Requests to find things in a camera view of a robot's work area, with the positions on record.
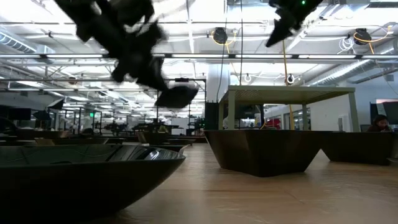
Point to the small beige table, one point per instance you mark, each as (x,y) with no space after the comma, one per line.
(280,95)

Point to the black upright panel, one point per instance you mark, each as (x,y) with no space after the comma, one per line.
(213,115)

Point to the person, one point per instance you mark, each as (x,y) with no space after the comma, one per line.
(380,123)

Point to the dark background monitor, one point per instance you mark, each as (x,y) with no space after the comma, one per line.
(390,112)

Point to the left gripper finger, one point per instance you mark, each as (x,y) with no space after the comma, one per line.
(158,71)
(145,77)

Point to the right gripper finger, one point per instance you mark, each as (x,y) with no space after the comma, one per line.
(282,15)
(281,31)

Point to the silver ventilation duct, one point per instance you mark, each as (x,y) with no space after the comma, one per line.
(15,43)
(357,67)

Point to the red background cabinet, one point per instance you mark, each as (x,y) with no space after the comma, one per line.
(274,124)

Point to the black background gantry frame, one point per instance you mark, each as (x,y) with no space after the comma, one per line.
(182,79)

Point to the black leaf-shaped mini plate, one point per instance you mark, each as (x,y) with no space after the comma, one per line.
(77,183)
(182,141)

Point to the small background potted plant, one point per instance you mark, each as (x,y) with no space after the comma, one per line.
(162,128)

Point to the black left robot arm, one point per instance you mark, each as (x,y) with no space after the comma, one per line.
(81,15)

